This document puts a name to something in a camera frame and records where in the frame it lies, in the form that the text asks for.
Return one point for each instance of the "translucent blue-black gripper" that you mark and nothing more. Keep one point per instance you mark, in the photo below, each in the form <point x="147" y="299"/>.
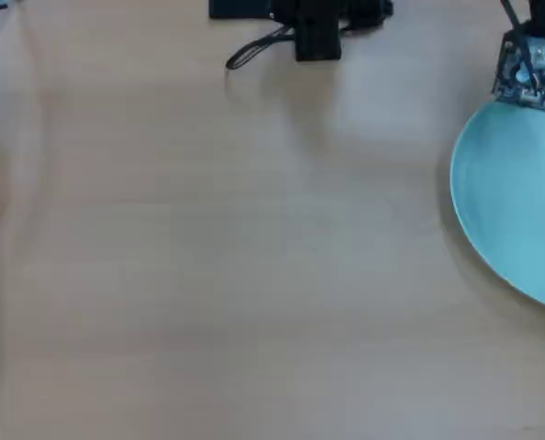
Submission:
<point x="513" y="73"/>

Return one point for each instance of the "light blue round plate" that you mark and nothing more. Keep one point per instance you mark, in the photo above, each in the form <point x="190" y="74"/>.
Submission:
<point x="520" y="206"/>

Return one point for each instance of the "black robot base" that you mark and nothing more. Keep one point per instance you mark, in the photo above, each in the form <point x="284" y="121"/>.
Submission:
<point x="317" y="43"/>

